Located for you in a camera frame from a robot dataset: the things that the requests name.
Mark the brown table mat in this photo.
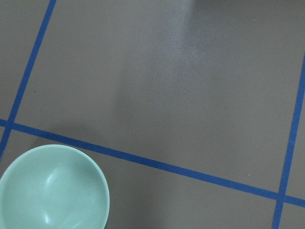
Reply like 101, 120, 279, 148
0, 0, 305, 229

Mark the green bowl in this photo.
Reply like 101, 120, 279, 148
0, 145, 110, 229

